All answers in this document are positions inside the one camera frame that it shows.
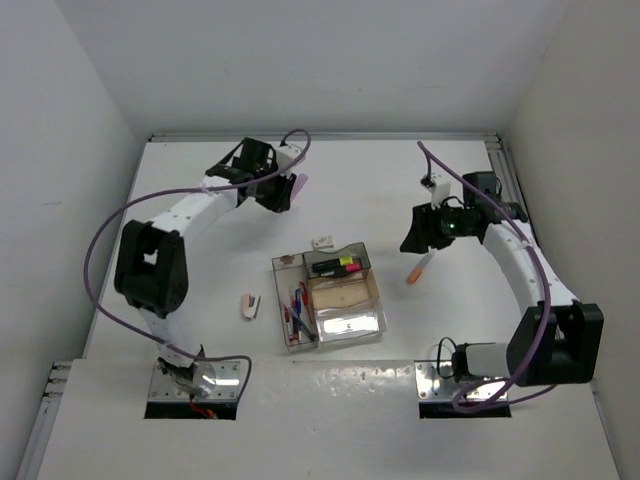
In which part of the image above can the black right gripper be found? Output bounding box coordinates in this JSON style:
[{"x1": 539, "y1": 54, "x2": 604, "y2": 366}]
[{"x1": 401, "y1": 200, "x2": 475, "y2": 253}]

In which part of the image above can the orange pastel highlighter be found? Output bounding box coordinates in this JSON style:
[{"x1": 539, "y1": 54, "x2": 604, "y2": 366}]
[{"x1": 406, "y1": 249, "x2": 436, "y2": 285}]

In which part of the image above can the pink black highlighter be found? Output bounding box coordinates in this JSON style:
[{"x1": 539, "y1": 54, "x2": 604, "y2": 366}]
[{"x1": 319, "y1": 264, "x2": 361, "y2": 278}]

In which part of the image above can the yellow black highlighter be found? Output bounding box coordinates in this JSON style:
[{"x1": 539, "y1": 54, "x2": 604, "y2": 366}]
[{"x1": 312, "y1": 256, "x2": 354, "y2": 273}]

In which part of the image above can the red ballpoint pen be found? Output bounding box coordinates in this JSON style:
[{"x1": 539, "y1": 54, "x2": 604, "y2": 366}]
[{"x1": 299, "y1": 281, "x2": 313, "y2": 324}]

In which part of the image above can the pink mini stapler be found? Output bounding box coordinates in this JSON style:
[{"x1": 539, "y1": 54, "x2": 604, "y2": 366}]
[{"x1": 240, "y1": 293, "x2": 261, "y2": 321}]

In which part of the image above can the blue gel pen clear cap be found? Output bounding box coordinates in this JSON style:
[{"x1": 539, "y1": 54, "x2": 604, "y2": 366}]
[{"x1": 288, "y1": 307, "x2": 316, "y2": 342}]

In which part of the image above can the red gel pen clear cap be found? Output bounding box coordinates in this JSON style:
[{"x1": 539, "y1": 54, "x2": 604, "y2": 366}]
[{"x1": 289, "y1": 297, "x2": 299, "y2": 344}]

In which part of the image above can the blue ballpoint pen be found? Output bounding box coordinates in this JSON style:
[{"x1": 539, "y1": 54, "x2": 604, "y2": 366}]
[{"x1": 292, "y1": 288, "x2": 303, "y2": 320}]

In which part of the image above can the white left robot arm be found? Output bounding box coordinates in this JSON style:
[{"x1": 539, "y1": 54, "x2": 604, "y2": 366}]
[{"x1": 114, "y1": 138, "x2": 304, "y2": 384}]

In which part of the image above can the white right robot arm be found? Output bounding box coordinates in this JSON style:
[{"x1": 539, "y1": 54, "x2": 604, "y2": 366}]
[{"x1": 400, "y1": 171, "x2": 604, "y2": 387}]

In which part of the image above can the grey clear tray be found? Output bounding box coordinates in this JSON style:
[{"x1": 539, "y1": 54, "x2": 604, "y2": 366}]
[{"x1": 302, "y1": 242, "x2": 371, "y2": 280}]

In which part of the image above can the long smoky clear tray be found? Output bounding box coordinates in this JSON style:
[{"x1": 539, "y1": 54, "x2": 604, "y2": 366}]
[{"x1": 271, "y1": 253, "x2": 319, "y2": 353}]

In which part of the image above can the amber clear tray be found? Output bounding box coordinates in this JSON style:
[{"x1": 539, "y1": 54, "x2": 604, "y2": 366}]
[{"x1": 308, "y1": 269, "x2": 380, "y2": 310}]

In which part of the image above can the clear transparent tray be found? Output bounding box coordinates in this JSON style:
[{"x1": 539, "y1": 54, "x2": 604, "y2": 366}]
[{"x1": 315, "y1": 301, "x2": 387, "y2": 344}]

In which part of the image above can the red gel pen in tray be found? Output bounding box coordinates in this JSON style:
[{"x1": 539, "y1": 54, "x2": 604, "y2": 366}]
[{"x1": 283, "y1": 304, "x2": 294, "y2": 345}]

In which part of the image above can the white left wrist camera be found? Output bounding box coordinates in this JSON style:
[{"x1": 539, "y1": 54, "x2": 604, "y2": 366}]
[{"x1": 276, "y1": 144, "x2": 305, "y2": 172}]

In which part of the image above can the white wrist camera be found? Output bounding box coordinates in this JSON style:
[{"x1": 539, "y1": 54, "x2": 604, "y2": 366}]
[
  {"x1": 276, "y1": 144, "x2": 305, "y2": 172},
  {"x1": 420, "y1": 173, "x2": 451, "y2": 210}
]

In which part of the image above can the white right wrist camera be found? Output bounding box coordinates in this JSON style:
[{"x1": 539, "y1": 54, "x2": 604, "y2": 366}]
[{"x1": 420, "y1": 173, "x2": 451, "y2": 210}]

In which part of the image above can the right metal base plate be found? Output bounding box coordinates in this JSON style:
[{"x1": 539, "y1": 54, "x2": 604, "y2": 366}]
[{"x1": 414, "y1": 360, "x2": 505, "y2": 404}]

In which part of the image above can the metal base plate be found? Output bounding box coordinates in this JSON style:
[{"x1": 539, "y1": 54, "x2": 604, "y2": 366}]
[
  {"x1": 148, "y1": 361, "x2": 240, "y2": 403},
  {"x1": 414, "y1": 360, "x2": 505, "y2": 404}
]

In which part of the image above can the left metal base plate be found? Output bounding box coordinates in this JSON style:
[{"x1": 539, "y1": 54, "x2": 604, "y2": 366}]
[{"x1": 148, "y1": 361, "x2": 240, "y2": 403}]

